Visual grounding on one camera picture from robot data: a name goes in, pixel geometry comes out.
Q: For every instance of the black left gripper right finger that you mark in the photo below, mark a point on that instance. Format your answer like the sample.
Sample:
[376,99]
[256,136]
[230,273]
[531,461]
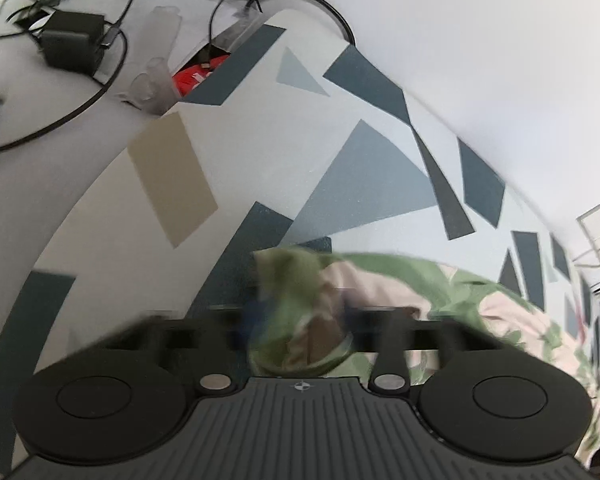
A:
[389,333]

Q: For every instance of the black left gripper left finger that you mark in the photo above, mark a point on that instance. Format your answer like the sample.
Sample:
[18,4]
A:
[207,352]

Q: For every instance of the green floral pink shorts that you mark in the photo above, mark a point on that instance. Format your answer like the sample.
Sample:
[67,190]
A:
[301,331]

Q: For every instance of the geometric patterned table mat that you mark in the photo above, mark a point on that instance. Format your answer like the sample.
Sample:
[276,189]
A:
[296,140]

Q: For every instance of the clear plastic bag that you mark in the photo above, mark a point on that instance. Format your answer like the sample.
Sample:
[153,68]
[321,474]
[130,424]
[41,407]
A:
[145,80]

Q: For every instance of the red package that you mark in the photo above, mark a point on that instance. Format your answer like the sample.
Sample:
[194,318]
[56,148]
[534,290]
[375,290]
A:
[191,77]

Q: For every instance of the black power adapter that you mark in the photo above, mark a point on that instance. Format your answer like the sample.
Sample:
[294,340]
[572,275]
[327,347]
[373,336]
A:
[72,41]

